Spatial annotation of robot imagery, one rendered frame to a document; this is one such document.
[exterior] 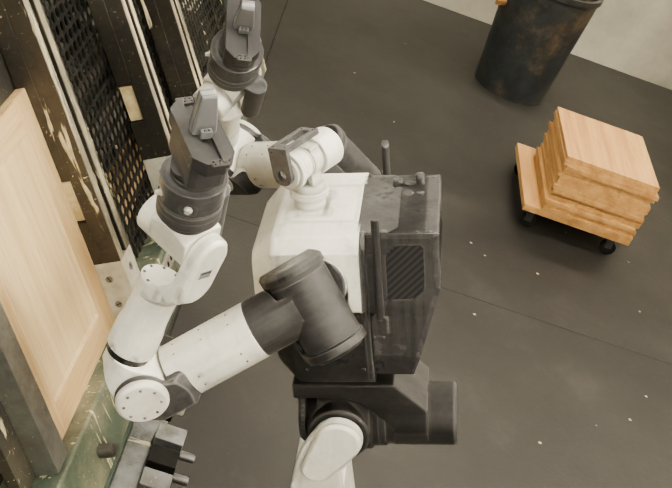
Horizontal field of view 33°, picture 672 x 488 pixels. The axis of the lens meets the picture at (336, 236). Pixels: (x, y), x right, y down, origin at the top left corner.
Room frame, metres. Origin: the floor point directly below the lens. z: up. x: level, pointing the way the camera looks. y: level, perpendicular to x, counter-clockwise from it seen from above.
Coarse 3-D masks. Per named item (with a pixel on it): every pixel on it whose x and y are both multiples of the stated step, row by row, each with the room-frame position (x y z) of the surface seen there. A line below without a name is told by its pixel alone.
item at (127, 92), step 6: (120, 90) 2.13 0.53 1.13; (126, 90) 2.13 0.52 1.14; (132, 90) 2.13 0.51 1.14; (126, 96) 2.13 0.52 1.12; (132, 96) 2.13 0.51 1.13; (126, 102) 2.13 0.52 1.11; (132, 102) 2.13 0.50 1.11; (126, 108) 2.13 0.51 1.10; (132, 108) 2.13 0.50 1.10; (138, 108) 2.13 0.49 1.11; (132, 114) 2.13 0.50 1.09; (138, 114) 2.13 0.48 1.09; (132, 120) 2.13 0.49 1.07
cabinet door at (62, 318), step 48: (0, 144) 1.53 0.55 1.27; (0, 192) 1.48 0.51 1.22; (48, 192) 1.63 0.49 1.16; (0, 240) 1.43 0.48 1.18; (48, 240) 1.57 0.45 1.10; (0, 288) 1.37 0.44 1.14; (48, 288) 1.51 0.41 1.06; (96, 288) 1.68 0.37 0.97; (48, 336) 1.46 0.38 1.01; (96, 336) 1.61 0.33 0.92; (48, 384) 1.40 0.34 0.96
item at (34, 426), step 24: (0, 312) 1.31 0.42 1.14; (0, 336) 1.29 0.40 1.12; (0, 360) 1.28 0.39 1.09; (24, 360) 1.32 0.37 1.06; (0, 384) 1.28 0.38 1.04; (24, 384) 1.30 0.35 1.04; (24, 408) 1.28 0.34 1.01; (24, 432) 1.28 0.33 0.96; (48, 432) 1.31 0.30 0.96; (48, 456) 1.29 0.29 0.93
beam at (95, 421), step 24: (264, 72) 3.19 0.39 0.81; (144, 264) 1.91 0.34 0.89; (96, 384) 1.52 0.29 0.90; (96, 408) 1.46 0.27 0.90; (72, 432) 1.39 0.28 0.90; (96, 432) 1.43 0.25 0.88; (120, 432) 1.51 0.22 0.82; (72, 456) 1.33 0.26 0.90; (96, 456) 1.40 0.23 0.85; (48, 480) 1.28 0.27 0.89; (72, 480) 1.30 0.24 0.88; (96, 480) 1.37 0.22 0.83
